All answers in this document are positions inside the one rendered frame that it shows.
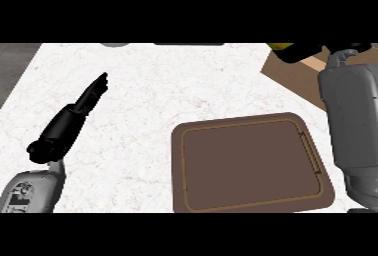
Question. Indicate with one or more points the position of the yellow-green pear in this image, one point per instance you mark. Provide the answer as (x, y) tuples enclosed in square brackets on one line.
[(280, 46)]

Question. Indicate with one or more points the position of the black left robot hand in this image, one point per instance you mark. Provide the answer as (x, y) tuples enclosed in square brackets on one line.
[(64, 133)]

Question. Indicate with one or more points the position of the brown tray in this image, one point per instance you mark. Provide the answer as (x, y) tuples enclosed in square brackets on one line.
[(249, 166)]

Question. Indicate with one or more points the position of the brown cardboard box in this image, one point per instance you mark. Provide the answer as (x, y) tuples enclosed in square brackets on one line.
[(291, 78)]

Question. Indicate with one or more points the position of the grey rounded object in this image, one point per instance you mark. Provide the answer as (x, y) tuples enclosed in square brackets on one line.
[(114, 44)]

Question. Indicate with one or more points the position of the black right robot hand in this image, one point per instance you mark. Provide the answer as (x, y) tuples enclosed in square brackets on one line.
[(305, 50)]

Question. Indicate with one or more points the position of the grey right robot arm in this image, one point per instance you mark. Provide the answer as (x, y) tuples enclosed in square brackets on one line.
[(352, 126)]

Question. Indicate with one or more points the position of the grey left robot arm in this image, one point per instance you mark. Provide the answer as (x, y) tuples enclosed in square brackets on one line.
[(35, 191)]

